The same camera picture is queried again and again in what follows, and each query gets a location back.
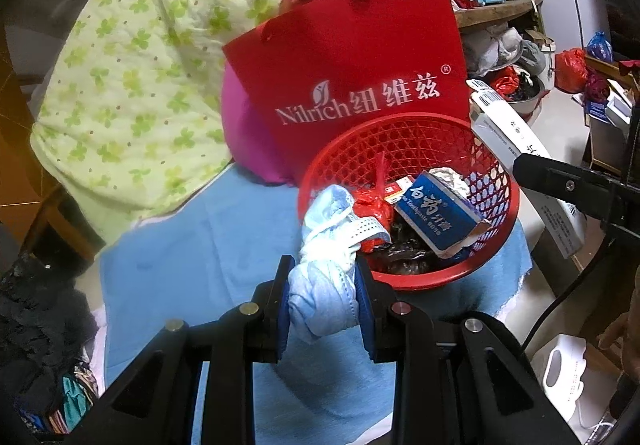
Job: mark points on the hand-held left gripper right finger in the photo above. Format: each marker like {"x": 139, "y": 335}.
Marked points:
{"x": 367, "y": 320}

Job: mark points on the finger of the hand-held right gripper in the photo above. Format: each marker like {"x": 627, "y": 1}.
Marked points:
{"x": 565, "y": 185}

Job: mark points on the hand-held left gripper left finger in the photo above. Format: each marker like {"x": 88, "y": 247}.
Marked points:
{"x": 284, "y": 320}

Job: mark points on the light blue face mask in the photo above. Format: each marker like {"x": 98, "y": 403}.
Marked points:
{"x": 320, "y": 295}

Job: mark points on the black glittery plastic bag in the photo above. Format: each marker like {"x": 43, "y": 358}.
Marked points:
{"x": 400, "y": 255}

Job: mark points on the white carton box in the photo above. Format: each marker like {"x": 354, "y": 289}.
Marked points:
{"x": 505, "y": 125}

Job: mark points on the blue carton box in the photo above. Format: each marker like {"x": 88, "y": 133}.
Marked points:
{"x": 435, "y": 220}

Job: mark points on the red mesh basket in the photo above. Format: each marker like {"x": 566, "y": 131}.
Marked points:
{"x": 330, "y": 165}

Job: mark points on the person's right hand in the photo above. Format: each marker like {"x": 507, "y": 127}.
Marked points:
{"x": 615, "y": 332}

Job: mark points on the brown cardboard box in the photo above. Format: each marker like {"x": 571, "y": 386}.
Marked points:
{"x": 607, "y": 145}

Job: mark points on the metal basin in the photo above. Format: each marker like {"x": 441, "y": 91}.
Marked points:
{"x": 525, "y": 102}

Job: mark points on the light blue blanket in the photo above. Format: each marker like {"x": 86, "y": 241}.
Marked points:
{"x": 200, "y": 250}

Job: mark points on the crumpled white paper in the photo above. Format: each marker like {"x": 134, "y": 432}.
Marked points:
{"x": 450, "y": 180}

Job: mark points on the tied red plastic bag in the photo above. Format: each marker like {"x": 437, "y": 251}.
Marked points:
{"x": 570, "y": 70}

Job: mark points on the red white small pack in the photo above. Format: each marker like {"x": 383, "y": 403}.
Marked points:
{"x": 397, "y": 190}

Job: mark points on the small blue plastic bag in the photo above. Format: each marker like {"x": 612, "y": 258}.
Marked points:
{"x": 599, "y": 47}

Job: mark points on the grey cloth pile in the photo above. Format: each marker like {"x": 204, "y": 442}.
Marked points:
{"x": 487, "y": 50}

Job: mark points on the wooden shelf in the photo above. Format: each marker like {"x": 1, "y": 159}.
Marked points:
{"x": 500, "y": 10}

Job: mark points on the white plastic jug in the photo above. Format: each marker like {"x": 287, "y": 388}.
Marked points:
{"x": 565, "y": 375}

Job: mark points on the striped cloth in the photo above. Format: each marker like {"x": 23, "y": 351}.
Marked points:
{"x": 70, "y": 395}

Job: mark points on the dark cloth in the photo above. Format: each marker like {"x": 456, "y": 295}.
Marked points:
{"x": 40, "y": 325}

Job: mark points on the red paper bag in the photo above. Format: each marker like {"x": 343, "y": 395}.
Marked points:
{"x": 350, "y": 50}

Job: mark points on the green clover print quilt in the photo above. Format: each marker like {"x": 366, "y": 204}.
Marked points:
{"x": 140, "y": 75}

